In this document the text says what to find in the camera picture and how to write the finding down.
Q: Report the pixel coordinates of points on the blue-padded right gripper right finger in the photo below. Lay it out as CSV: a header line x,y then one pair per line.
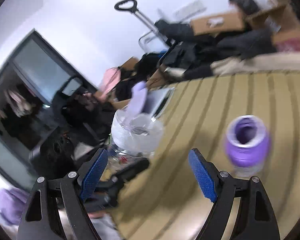
x,y
255,218

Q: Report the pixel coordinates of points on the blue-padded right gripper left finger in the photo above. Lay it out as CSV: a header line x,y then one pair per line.
x,y
40,218

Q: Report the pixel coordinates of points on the clear plastic jar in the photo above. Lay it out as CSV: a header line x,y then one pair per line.
x,y
133,138

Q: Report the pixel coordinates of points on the purple pill bottle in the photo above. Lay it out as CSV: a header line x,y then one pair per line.
x,y
247,145

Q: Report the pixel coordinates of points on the black stroller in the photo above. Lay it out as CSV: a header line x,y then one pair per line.
x,y
82,123

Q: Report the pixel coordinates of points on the hanging clothes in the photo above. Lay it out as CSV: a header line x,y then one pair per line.
x,y
19,102

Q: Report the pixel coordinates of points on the lavender pouch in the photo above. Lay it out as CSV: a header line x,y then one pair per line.
x,y
137,102

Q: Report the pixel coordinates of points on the sliding glass door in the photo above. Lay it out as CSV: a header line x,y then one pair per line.
x,y
37,65

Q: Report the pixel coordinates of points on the silver laptop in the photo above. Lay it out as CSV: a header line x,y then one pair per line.
x,y
157,101

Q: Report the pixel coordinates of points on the pink bag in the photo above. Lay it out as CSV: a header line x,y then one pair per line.
x,y
111,78

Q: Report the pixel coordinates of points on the cardboard box left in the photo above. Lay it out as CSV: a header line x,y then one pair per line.
x,y
133,71

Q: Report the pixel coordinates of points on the black clothes pile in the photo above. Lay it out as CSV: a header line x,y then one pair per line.
x,y
195,54

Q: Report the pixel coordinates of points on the open cardboard box right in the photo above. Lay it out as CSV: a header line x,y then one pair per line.
x,y
282,21

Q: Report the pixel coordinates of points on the folding chair frame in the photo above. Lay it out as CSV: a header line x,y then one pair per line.
x,y
151,43

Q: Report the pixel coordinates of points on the cardboard box with handle hole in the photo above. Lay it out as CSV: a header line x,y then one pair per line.
x,y
212,24

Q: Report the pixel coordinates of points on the black trolley handle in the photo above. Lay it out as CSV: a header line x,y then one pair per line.
x,y
132,7

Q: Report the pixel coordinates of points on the wall power outlet strip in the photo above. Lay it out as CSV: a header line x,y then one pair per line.
x,y
189,10

